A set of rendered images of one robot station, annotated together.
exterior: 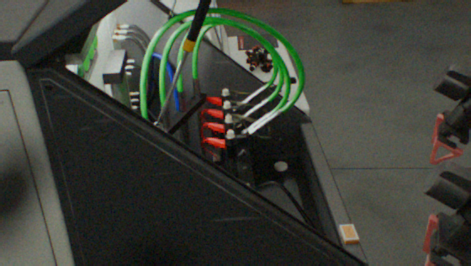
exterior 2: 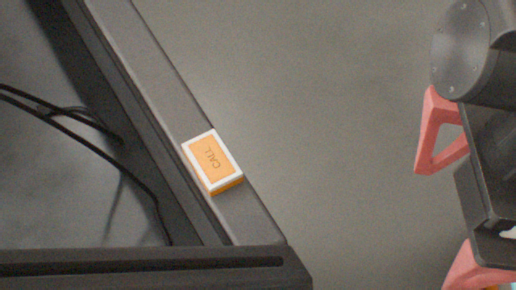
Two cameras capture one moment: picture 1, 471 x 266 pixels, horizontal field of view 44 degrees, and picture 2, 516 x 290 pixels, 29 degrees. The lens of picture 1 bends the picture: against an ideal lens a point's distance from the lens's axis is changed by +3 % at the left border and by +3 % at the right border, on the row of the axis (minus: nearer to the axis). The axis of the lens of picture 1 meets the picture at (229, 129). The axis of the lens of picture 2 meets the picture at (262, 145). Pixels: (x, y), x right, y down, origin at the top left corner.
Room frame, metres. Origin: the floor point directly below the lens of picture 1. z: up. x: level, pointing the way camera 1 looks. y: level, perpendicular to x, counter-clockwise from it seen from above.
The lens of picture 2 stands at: (0.56, -0.11, 1.62)
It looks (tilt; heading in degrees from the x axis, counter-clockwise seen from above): 56 degrees down; 337
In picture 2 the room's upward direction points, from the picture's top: 6 degrees counter-clockwise
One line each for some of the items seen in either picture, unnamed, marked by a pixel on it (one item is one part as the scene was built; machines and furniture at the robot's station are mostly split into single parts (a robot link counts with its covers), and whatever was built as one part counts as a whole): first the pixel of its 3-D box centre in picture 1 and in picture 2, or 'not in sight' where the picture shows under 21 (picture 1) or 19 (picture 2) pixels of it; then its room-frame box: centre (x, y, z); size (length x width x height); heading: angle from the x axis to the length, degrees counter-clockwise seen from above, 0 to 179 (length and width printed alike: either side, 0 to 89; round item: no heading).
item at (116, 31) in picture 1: (125, 67); not in sight; (1.43, 0.27, 1.20); 0.13 x 0.03 x 0.31; 1
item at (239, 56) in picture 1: (261, 71); not in sight; (1.90, -0.14, 0.97); 0.70 x 0.22 x 0.03; 1
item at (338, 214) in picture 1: (325, 204); (115, 48); (1.20, -0.24, 0.87); 0.62 x 0.04 x 0.16; 1
